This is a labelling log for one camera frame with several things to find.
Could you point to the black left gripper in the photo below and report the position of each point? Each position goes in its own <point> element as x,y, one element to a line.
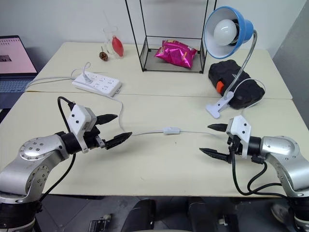
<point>93,141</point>

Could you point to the grey rounded shoe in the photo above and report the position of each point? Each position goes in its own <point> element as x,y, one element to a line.
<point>280,212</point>

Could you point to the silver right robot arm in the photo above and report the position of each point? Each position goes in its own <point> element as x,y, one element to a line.
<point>277,147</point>

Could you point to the clear drinking glass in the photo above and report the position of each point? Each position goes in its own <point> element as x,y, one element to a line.
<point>108,41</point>

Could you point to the pink foil snack bag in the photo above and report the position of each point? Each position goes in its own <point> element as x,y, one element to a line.
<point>175,54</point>

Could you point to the blue gooseneck clamp desk lamp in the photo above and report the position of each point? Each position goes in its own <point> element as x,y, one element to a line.
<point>246,27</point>

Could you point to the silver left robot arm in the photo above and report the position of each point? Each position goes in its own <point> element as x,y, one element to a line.
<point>36,149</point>

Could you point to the white round light bulb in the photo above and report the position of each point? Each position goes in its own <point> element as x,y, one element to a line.
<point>223,31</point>

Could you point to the black tool case orange latch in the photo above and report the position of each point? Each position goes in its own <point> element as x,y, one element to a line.
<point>227,72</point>

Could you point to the laptop with pink screen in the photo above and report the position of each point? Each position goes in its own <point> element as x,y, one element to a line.
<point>14,58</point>

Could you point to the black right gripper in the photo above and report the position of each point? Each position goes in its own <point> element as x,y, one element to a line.
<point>235,147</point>

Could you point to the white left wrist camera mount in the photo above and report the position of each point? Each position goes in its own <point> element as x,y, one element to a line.
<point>78,118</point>

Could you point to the dark rounded shape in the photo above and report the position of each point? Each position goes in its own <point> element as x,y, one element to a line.
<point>140,215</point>

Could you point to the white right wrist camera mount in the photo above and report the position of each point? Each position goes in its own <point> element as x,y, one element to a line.
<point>241,130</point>

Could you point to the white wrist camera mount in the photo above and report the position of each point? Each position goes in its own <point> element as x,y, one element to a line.
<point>78,118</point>
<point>241,130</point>

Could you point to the red teardrop-shaped object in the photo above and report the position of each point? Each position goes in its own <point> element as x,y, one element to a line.
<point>117,46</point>

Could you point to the white power strip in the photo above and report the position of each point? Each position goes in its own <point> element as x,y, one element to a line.
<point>101,83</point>

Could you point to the clear thin stirring rod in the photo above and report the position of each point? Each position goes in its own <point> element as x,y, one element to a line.
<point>107,21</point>

